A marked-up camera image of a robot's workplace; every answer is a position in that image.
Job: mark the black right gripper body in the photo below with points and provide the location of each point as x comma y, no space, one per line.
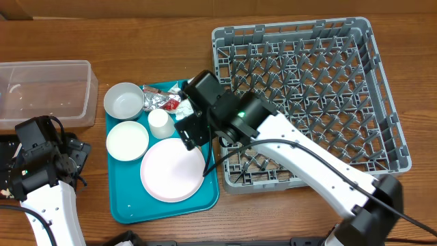
198,123

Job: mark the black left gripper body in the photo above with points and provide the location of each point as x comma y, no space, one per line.
77,151

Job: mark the red sauce packet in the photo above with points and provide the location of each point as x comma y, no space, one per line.
171,105

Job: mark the white bowl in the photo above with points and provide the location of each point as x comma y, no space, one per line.
127,141

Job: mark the foil wrapper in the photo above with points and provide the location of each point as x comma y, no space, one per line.
155,98

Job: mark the grey bowl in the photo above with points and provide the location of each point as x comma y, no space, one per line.
124,101

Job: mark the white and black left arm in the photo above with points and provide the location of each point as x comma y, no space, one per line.
44,179

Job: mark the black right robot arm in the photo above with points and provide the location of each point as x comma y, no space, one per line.
369,206

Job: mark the black waste tray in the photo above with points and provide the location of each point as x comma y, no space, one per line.
7,153

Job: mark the grey plastic dishwasher rack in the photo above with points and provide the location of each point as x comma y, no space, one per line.
327,78

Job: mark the crumpled white napkin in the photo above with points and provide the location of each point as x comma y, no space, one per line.
184,109

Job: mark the clear plastic bin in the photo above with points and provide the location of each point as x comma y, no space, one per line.
66,89

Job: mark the translucent plastic cup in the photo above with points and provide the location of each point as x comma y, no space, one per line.
161,124

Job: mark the teal plastic tray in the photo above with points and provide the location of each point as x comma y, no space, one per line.
131,203

